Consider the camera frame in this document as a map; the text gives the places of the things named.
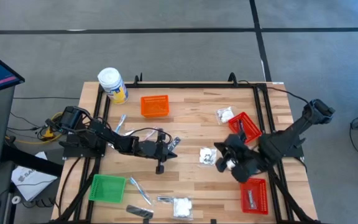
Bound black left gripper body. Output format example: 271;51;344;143
139;128;171;175

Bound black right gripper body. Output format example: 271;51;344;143
227;134;259;184

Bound clear bag of cotton swabs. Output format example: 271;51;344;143
224;157;238;171
198;146;219;167
172;195;195;222
215;106;236;125

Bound blue toothbrush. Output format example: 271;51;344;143
129;176;154;206
114;113;127;135

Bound red plastic basket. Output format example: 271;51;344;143
240;177;269;215
227;111;263;144

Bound orange plastic basket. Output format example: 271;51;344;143
140;95;170;118

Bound green plastic basket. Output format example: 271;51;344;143
88;174;127;205

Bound Lysol wipes canister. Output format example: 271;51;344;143
97;67;129;105

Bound white printed papers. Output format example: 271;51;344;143
10;151;58;202

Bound black aluminium table frame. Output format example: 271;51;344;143
53;81;319;224

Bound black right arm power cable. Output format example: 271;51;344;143
237;80;311;106

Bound yellow cable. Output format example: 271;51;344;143
6;111;64;146

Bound black floor cable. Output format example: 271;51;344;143
12;96;81;101

